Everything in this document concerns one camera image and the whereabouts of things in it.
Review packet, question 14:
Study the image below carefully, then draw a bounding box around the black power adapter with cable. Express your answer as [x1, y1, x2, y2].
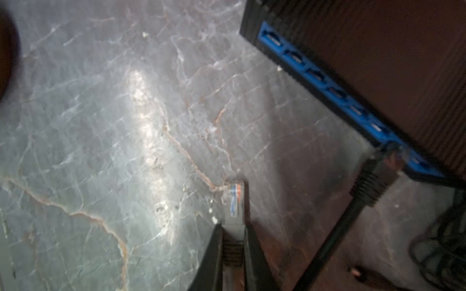
[347, 188, 466, 291]

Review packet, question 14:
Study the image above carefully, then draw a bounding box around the black network switch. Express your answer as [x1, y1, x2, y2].
[240, 1, 466, 189]

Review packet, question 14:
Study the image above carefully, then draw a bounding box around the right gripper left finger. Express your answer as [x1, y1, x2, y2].
[188, 224, 223, 291]

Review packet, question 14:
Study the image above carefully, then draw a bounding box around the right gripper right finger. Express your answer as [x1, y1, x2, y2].
[244, 224, 280, 291]

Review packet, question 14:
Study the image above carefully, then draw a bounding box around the grey ethernet cable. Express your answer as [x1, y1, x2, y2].
[220, 179, 250, 291]

